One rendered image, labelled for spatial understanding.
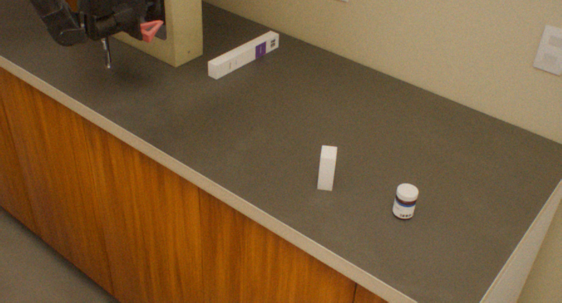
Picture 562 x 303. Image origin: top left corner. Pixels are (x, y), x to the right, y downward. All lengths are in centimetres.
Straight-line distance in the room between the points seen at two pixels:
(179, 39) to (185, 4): 10
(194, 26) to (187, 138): 42
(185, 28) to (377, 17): 55
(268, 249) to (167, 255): 45
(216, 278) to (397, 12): 89
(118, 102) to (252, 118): 36
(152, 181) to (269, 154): 34
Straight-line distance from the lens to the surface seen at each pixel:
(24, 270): 256
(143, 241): 182
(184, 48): 177
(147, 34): 150
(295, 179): 135
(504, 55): 166
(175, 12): 171
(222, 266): 157
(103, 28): 141
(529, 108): 170
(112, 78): 175
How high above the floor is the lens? 180
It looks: 36 degrees down
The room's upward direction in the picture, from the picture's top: 4 degrees clockwise
